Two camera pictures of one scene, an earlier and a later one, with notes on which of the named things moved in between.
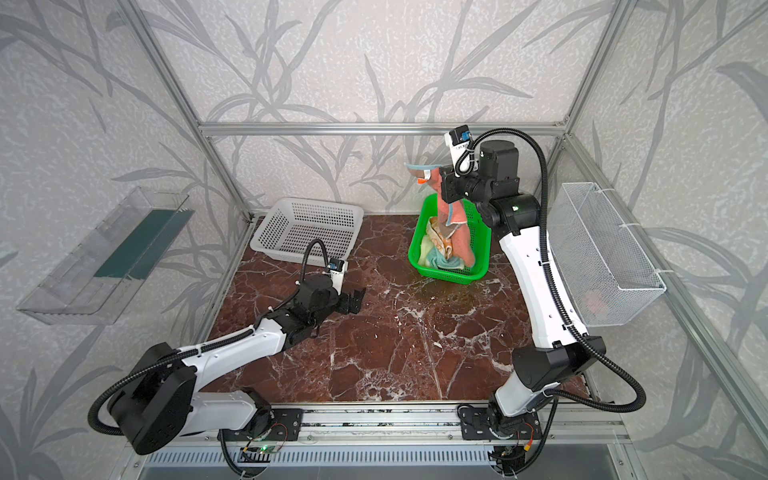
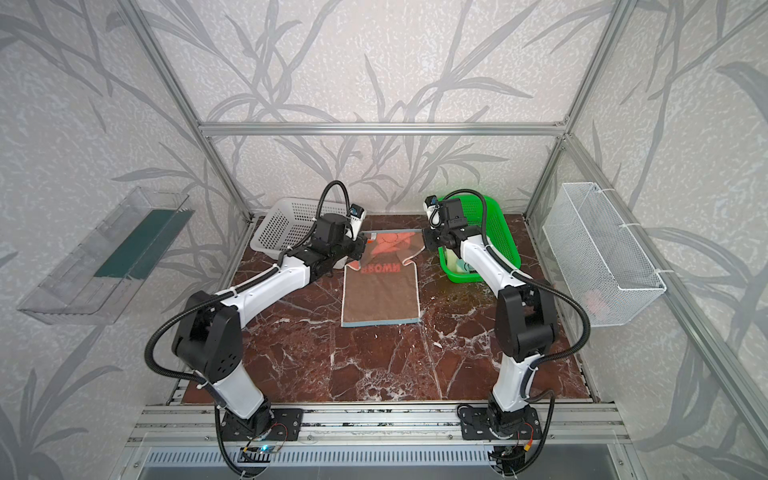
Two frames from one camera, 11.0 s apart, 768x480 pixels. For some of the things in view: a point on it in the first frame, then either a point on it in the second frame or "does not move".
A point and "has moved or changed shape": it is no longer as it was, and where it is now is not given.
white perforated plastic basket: [285, 225] does not move
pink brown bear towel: [452, 217] has moved or changed shape
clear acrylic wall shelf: [95, 284] does not move
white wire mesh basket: [607, 275] does not move
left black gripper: [347, 301] to [358, 244]
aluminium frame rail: [379, 128] does not move
